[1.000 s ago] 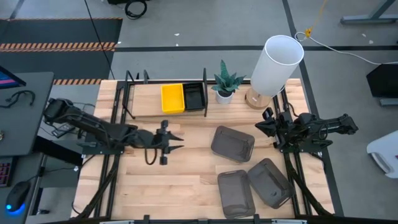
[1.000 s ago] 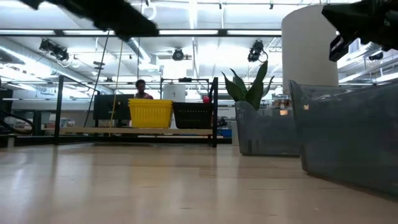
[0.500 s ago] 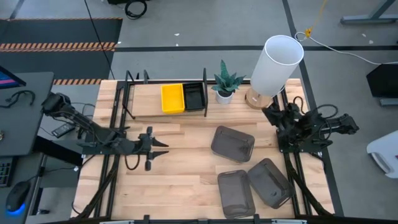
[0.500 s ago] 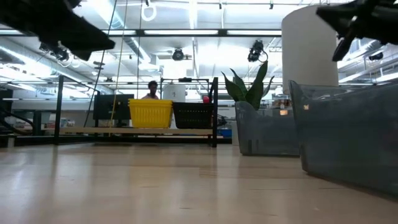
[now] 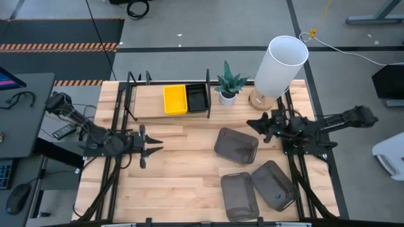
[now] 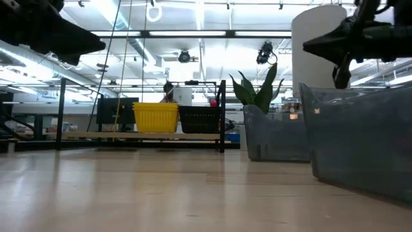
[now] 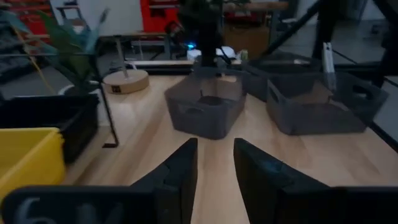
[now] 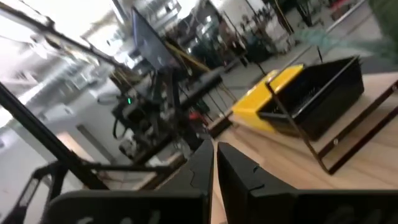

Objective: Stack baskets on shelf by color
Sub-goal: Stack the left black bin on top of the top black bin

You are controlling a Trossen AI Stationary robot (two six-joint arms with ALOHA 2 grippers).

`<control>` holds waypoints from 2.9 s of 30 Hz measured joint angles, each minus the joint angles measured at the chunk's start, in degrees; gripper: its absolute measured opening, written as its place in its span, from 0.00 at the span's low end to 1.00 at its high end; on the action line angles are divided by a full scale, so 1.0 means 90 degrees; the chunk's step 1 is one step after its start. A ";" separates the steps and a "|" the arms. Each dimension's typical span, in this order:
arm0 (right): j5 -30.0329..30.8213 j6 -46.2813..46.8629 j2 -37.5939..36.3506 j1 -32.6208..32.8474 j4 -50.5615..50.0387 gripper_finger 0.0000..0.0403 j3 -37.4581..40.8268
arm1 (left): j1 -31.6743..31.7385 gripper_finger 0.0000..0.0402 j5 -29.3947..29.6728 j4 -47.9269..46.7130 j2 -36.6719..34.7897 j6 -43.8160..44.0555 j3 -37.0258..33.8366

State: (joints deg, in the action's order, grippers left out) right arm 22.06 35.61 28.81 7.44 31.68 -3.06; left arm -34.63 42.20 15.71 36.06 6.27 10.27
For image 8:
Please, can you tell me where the dark grey desk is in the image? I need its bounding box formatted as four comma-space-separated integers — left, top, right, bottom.
178, 73, 224, 108

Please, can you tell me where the black aluminium rig frame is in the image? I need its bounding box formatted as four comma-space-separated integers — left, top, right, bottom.
0, 81, 178, 224

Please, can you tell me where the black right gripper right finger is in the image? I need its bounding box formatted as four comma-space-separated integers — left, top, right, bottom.
217, 142, 398, 224

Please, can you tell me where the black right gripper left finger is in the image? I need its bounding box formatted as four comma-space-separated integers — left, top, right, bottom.
46, 139, 215, 224

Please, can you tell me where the wooden shelf with black frame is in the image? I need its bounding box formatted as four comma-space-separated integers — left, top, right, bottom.
214, 71, 398, 175

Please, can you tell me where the yellow plastic basket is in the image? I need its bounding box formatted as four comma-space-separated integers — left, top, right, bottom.
232, 63, 305, 133

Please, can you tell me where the computer monitor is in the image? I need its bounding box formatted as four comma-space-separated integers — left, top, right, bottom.
130, 6, 182, 74

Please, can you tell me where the black slotted plastic basket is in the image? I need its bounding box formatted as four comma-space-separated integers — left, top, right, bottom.
257, 55, 365, 141

